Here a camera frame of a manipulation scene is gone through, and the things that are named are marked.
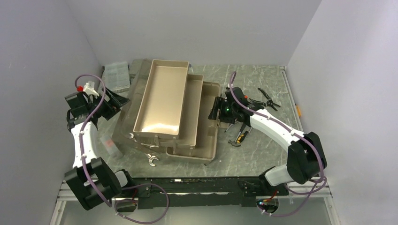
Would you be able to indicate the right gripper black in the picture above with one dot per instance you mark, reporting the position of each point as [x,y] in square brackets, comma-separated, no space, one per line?
[219,103]

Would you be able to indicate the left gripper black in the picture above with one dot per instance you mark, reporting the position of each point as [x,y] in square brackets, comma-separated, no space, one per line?
[114,104]

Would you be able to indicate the claw hammer yellow black handle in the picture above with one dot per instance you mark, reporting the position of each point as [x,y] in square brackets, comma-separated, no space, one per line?
[244,131]

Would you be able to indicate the translucent brown tool box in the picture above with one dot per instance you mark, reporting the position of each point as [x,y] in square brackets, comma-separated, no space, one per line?
[168,112]

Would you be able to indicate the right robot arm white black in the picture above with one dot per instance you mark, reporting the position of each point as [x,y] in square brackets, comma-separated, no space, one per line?
[305,156]

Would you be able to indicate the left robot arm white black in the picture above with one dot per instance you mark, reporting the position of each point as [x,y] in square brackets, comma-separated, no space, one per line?
[91,180]

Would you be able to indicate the black needle-nose pliers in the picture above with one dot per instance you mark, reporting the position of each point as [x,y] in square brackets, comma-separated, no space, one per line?
[269,102]

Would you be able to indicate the small clear box red label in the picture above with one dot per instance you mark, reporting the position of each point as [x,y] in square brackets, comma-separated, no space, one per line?
[111,147]

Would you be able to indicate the large silver open-end wrench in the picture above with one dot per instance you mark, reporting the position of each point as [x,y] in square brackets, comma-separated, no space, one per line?
[150,157]

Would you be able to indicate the orange object at table edge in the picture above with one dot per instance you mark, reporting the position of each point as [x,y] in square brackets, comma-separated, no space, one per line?
[298,111]

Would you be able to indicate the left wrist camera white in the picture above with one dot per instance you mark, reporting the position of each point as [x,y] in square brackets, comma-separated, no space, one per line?
[89,89]

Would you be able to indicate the orange handled pliers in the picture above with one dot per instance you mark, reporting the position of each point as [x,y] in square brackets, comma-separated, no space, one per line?
[253,101]

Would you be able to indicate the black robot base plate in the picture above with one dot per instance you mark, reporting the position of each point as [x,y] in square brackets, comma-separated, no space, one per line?
[150,195]

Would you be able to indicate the aluminium rail frame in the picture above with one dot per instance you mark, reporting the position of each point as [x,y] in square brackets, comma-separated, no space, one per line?
[311,189]

